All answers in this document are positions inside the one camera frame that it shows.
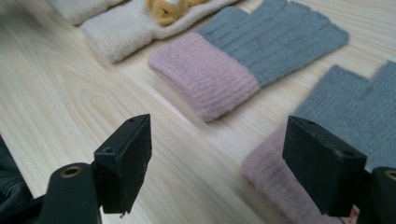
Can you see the cream and yellow fleece glove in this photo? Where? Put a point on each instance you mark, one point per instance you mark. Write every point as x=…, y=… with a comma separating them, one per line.
x=124, y=31
x=77, y=9

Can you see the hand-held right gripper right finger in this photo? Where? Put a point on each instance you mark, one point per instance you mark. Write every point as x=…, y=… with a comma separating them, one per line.
x=323, y=168

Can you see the grey and pink knit glove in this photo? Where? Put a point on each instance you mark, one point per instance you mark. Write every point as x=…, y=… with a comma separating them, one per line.
x=342, y=102
x=218, y=71

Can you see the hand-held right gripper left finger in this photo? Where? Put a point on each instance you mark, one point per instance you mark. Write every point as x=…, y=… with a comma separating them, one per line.
x=124, y=165

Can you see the dark cloth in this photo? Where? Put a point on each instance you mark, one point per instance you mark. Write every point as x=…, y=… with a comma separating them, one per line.
x=9, y=183

